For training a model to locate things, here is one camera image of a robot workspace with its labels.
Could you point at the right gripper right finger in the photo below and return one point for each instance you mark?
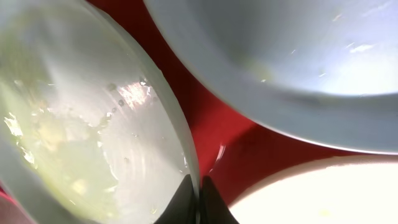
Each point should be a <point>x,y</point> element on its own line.
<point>213,209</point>

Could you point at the white plate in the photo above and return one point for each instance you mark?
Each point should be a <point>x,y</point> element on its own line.
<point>350,189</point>

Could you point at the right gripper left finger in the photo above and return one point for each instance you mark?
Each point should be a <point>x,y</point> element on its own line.
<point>182,209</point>

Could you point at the light green plate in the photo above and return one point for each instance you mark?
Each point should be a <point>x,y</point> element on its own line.
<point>91,132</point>

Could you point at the red serving tray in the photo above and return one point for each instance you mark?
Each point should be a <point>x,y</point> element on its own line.
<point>234,151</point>

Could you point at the light blue plate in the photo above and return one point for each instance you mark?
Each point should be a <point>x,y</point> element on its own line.
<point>321,71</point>

